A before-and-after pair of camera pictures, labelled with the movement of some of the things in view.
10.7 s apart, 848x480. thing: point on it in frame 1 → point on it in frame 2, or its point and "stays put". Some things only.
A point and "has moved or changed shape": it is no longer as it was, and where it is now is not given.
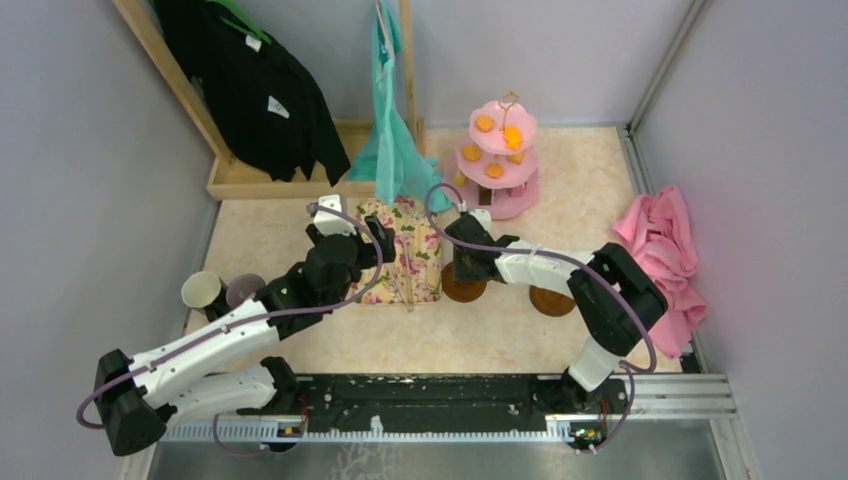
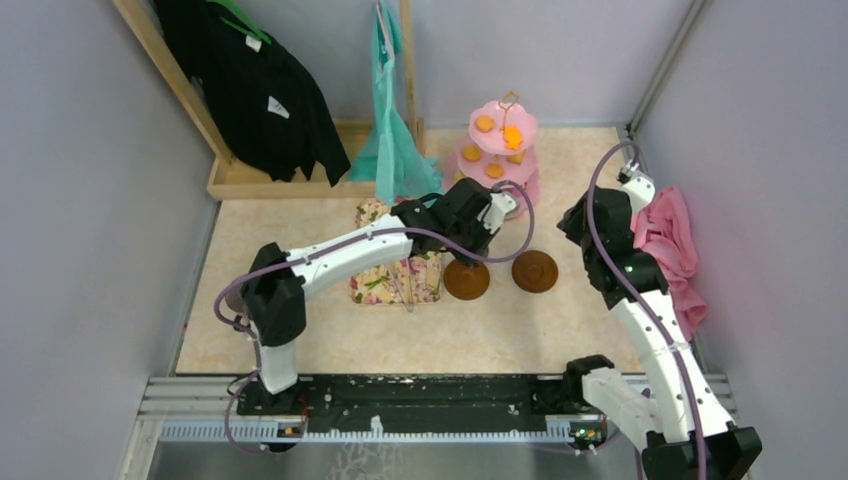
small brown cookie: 471,152 stays put
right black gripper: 461,273 → 570,224
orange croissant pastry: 512,137 stays put
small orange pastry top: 484,123 stays put
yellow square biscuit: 516,158 stays put
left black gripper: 383,236 → 486,239
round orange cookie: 494,169 stays put
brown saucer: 461,290 stays put
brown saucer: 550,302 has moved or changed shape
